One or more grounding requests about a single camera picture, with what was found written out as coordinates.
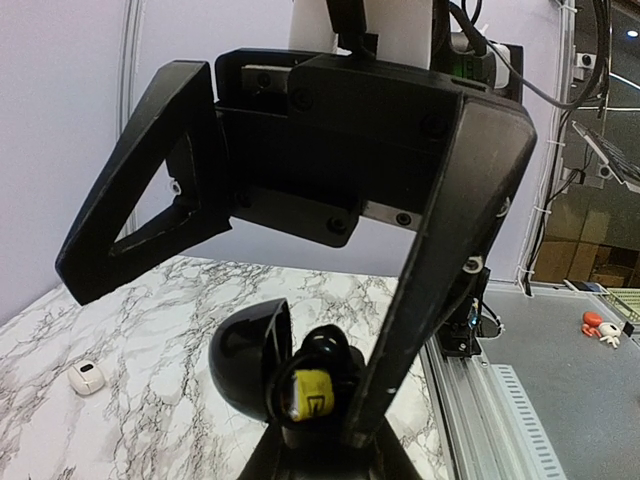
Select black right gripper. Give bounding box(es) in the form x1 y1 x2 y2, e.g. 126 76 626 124
212 49 536 448

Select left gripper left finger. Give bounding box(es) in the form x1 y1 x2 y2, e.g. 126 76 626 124
239 423 289 480

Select white earbud charging case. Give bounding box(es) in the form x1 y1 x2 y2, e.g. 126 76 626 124
67 360 106 396

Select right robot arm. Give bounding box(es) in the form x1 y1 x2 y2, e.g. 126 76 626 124
55 1 536 447

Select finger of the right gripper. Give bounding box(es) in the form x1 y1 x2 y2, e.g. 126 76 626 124
54 59 234 306

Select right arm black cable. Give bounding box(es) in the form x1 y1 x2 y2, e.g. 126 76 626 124
444 0 616 111

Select red and white toy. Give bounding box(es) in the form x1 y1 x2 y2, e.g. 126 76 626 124
581 311 634 349

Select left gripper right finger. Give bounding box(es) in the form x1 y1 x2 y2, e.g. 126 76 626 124
373 418 422 480

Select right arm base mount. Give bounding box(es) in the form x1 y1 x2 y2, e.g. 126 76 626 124
436 267 504 358

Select black earbud with yellow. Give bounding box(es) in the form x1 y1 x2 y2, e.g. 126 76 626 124
283 369 335 422

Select aluminium front rail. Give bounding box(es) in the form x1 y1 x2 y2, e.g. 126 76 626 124
419 338 566 479

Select black round charging case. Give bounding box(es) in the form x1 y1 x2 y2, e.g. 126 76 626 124
208 298 365 446

